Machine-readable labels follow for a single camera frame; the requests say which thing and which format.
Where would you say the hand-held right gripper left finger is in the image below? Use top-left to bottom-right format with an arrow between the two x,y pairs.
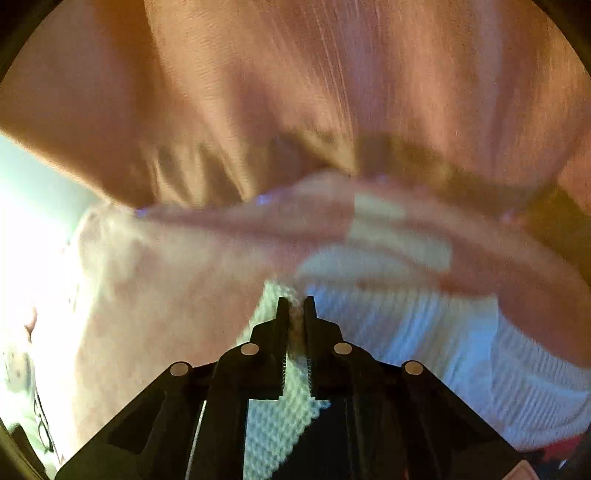
54,297 -> 291,480

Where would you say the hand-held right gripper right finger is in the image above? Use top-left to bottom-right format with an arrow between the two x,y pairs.
304,295 -> 533,480

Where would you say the white knitted sweater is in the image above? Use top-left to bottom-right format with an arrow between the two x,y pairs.
240,272 -> 591,480

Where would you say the pink bed sheet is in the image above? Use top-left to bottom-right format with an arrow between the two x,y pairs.
69,171 -> 591,467

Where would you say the orange curtain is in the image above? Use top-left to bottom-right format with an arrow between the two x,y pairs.
0,0 -> 591,259

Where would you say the white printed cloth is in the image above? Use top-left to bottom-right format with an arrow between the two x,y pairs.
0,305 -> 65,467

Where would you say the red cloth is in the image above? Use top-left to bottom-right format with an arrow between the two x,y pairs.
531,438 -> 585,480

